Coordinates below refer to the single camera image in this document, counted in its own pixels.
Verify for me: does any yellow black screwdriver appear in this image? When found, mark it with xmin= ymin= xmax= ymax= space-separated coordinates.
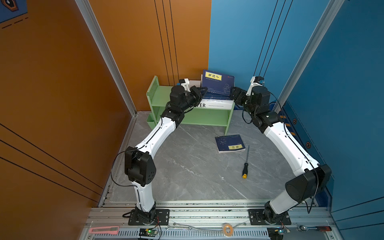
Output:
xmin=242 ymin=146 xmax=250 ymax=179

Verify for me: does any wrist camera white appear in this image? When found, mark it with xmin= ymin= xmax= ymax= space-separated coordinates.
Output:
xmin=246 ymin=76 xmax=265 ymax=96
xmin=179 ymin=78 xmax=190 ymax=92

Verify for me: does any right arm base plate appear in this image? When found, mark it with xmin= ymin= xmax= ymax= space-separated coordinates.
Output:
xmin=248 ymin=209 xmax=292 ymax=226

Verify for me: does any blue book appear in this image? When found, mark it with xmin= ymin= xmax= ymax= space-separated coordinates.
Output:
xmin=203 ymin=93 xmax=231 ymax=101
xmin=201 ymin=70 xmax=235 ymax=96
xmin=215 ymin=135 xmax=246 ymax=153

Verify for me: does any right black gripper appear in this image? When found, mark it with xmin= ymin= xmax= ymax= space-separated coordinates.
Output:
xmin=229 ymin=86 xmax=258 ymax=119

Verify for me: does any green wooden shelf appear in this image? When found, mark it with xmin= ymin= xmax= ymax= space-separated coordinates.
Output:
xmin=146 ymin=76 xmax=235 ymax=135

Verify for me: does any tape roll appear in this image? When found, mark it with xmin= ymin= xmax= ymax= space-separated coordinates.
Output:
xmin=222 ymin=223 xmax=234 ymax=237

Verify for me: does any circuit board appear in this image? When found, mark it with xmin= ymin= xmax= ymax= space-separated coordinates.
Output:
xmin=267 ymin=228 xmax=291 ymax=240
xmin=138 ymin=228 xmax=160 ymax=240

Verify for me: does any left circuit board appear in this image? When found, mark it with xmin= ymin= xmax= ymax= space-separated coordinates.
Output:
xmin=138 ymin=228 xmax=160 ymax=240

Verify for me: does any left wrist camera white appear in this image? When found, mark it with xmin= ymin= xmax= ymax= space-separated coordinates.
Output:
xmin=179 ymin=78 xmax=190 ymax=92

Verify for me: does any white LOVER book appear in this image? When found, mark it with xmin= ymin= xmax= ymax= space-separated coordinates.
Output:
xmin=197 ymin=99 xmax=234 ymax=110

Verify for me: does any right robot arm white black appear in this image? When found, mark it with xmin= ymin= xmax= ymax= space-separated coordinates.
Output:
xmin=230 ymin=85 xmax=332 ymax=225

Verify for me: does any silver wrench on rail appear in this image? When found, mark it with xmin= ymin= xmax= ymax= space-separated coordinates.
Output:
xmin=166 ymin=226 xmax=193 ymax=231

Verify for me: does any right circuit board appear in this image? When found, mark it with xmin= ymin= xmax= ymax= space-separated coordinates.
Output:
xmin=267 ymin=228 xmax=291 ymax=240

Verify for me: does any pink tool on rail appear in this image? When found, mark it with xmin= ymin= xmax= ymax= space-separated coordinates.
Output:
xmin=89 ymin=226 xmax=120 ymax=235

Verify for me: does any red handled ratchet wrench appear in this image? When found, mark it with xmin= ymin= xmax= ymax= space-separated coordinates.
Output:
xmin=298 ymin=225 xmax=332 ymax=232

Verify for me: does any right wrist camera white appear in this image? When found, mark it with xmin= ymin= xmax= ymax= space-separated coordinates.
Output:
xmin=246 ymin=76 xmax=265 ymax=96

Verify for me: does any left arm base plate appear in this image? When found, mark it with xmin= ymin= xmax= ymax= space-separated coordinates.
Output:
xmin=128 ymin=209 xmax=170 ymax=226

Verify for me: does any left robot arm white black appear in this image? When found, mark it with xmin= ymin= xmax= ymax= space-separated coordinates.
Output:
xmin=124 ymin=85 xmax=208 ymax=225

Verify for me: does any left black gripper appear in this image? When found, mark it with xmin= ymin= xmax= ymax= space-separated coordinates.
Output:
xmin=178 ymin=86 xmax=207 ymax=115

